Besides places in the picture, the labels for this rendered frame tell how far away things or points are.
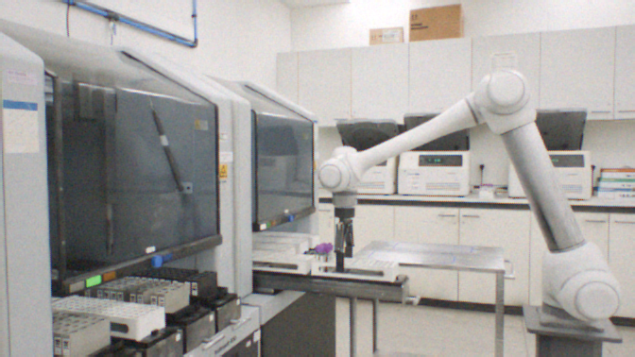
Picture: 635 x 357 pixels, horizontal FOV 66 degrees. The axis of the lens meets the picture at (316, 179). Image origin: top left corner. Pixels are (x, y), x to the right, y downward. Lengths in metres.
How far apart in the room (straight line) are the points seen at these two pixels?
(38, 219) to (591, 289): 1.33
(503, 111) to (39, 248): 1.18
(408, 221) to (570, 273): 2.62
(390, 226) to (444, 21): 1.78
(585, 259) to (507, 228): 2.48
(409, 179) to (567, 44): 1.59
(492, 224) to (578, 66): 1.38
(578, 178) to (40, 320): 3.56
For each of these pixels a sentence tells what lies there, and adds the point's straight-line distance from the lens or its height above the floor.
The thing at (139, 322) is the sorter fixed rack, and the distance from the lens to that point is 1.26.
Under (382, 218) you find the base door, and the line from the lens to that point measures 4.08.
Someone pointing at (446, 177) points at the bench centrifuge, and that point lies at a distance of 3.98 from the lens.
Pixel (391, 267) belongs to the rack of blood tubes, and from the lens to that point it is 1.69.
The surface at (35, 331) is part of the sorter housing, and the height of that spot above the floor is 0.91.
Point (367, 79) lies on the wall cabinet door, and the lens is 4.42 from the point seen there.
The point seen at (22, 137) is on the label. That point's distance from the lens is 1.06.
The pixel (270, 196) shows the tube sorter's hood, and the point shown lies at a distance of 1.90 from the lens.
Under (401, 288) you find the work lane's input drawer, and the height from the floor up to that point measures 0.80.
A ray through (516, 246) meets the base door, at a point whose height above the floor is 0.55.
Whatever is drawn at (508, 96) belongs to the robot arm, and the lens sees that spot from 1.45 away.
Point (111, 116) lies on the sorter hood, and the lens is 1.20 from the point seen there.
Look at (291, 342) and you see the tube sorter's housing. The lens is 2.02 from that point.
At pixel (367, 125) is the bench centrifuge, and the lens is 4.25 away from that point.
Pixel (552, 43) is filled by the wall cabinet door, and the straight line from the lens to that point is 4.35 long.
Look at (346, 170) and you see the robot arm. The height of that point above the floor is 1.20.
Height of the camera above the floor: 1.25
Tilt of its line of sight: 3 degrees down
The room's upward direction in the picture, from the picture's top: straight up
